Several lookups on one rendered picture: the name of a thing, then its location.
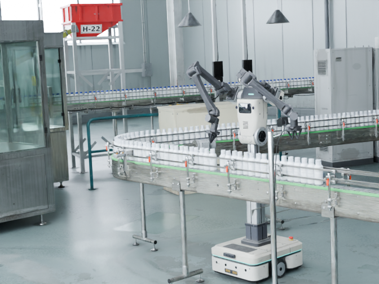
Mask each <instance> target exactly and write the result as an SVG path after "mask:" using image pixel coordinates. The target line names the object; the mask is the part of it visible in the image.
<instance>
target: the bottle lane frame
mask: <svg viewBox="0 0 379 284"><path fill-rule="evenodd" d="M127 165H129V170H130V171H129V175H130V177H127V179H126V181H133V182H137V183H143V184H149V185H156V186H160V187H167V188H172V183H171V182H172V180H179V182H180V189H181V190H186V191H190V192H196V193H203V194H209V195H213V196H220V197H226V198H233V199H239V200H243V201H249V202H256V203H262V204H267V205H269V204H270V190H269V179H260V178H255V177H247V176H239V175H231V174H230V184H233V183H234V179H236V183H235V184H233V185H232V186H231V190H233V189H234V185H236V189H235V190H233V191H232V192H231V193H230V194H229V193H228V192H227V190H228V186H227V184H228V177H227V174H223V173H218V172H210V171H201V170H193V169H188V173H189V178H192V177H193V173H194V174H195V177H194V178H192V179H190V183H193V179H195V182H194V183H193V184H191V185H190V186H189V187H187V180H186V178H187V169H186V168H180V167H172V166H164V165H156V164H152V172H156V168H158V172H156V173H154V174H153V177H154V178H155V179H154V180H153V181H151V179H150V178H151V175H150V172H151V168H150V163H143V162H134V161H127ZM156 174H158V177H157V175H156ZM156 177H157V178H156ZM276 183H277V190H278V191H279V190H281V185H282V186H283V190H282V191H281V192H283V196H282V197H281V192H279V193H278V197H281V198H279V200H278V201H277V202H275V203H276V206H279V207H286V208H292V209H296V210H303V211H309V212H315V213H320V214H321V205H322V204H323V203H328V188H327V187H319V186H314V185H306V184H298V183H290V182H285V181H276ZM335 193H337V198H336V199H334V200H333V201H332V205H335V200H337V205H335V206H334V215H335V216H339V217H343V218H349V219H356V220H362V221H369V222H373V223H379V194H373V193H365V192H357V191H352V190H344V189H336V188H330V198H332V199H333V198H335V195H334V194H335Z"/></svg>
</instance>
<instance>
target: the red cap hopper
mask: <svg viewBox="0 0 379 284"><path fill-rule="evenodd" d="M120 6H122V3H70V4H68V5H65V6H61V7H60V9H61V11H62V21H63V23H61V25H62V26H63V31H64V30H65V25H75V28H76V25H77V27H78V30H79V32H78V33H76V32H74V33H71V34H70V37H71V38H67V37H65V38H63V41H64V60H65V76H66V85H67V93H69V94H68V95H69V96H70V95H71V94H70V93H71V89H70V76H71V77H72V78H73V79H74V80H75V89H76V92H77V93H78V95H80V86H82V85H83V84H82V83H81V82H80V81H79V76H80V77H81V78H82V79H83V80H84V81H85V82H86V83H87V84H89V85H90V86H91V87H92V86H93V84H92V83H90V82H89V81H88V80H87V79H86V78H85V77H84V76H83V75H82V74H81V73H101V72H107V73H106V74H105V76H104V77H103V78H102V79H101V80H100V81H99V83H98V85H100V84H101V83H102V82H103V81H104V80H105V78H106V77H107V76H108V75H109V74H110V81H111V82H110V83H109V85H110V87H111V90H112V92H113V90H115V85H114V82H115V80H116V79H117V78H118V77H119V75H121V89H124V92H126V84H125V64H124V44H123V34H122V21H123V20H121V7H120ZM116 24H118V35H116V36H112V28H111V27H113V26H114V25H116ZM106 30H107V33H108V36H98V35H100V34H102V33H103V32H105V31H106ZM117 38H118V43H119V54H120V69H114V66H113V47H112V39H117ZM101 39H107V40H108V52H109V69H98V70H78V54H77V41H84V40H101ZM68 41H72V45H73V62H74V71H69V55H68ZM114 72H119V73H118V74H117V75H116V76H115V77H114ZM72 74H74V76H73V75H72ZM68 119H69V136H70V153H71V162H72V167H70V168H78V167H76V159H75V156H76V157H78V158H80V167H81V172H79V173H80V174H81V173H87V172H86V171H85V160H84V158H88V157H89V156H87V154H88V150H87V151H83V143H84V142H85V140H86V138H84V139H83V133H82V116H81V112H78V113H77V123H78V141H79V145H78V146H77V147H76V149H74V132H73V116H72V113H71V114H68ZM123 123H124V134H126V133H128V124H127V118H123ZM78 149H79V150H80V151H79V152H77V150H78ZM91 156H92V158H93V157H104V156H108V153H106V154H95V155H91Z"/></svg>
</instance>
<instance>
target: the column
mask: <svg viewBox="0 0 379 284"><path fill-rule="evenodd" d="M166 5H167V17H168V40H169V63H170V86H174V88H175V86H178V87H177V88H179V86H182V88H183V85H185V78H184V54H183V29H182V27H178V25H179V24H180V22H181V21H182V5H181V0H166Z"/></svg>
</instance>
